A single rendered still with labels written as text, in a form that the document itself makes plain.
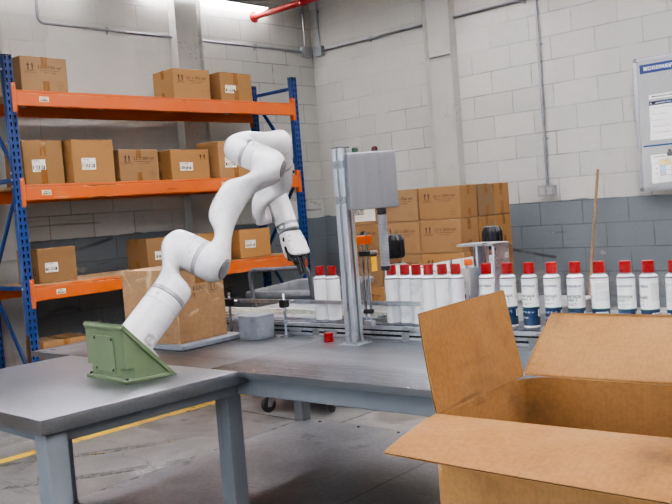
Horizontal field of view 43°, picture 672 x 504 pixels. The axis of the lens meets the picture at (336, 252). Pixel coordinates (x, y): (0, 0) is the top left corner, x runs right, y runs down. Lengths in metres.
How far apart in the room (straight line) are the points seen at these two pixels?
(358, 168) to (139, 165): 4.16
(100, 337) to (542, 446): 1.89
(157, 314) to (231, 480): 0.57
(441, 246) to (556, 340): 5.07
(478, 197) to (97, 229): 3.19
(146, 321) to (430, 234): 4.06
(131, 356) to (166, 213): 5.34
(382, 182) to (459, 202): 3.49
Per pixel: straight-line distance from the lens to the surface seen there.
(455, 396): 1.18
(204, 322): 3.20
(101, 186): 6.53
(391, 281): 2.95
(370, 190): 2.85
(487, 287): 2.75
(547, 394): 1.35
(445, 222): 6.40
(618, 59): 7.36
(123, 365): 2.59
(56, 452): 2.33
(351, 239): 2.90
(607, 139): 7.36
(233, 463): 2.77
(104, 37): 7.77
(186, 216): 7.98
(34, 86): 6.46
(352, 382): 2.31
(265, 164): 2.82
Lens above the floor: 1.30
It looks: 3 degrees down
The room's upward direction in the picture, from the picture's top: 4 degrees counter-clockwise
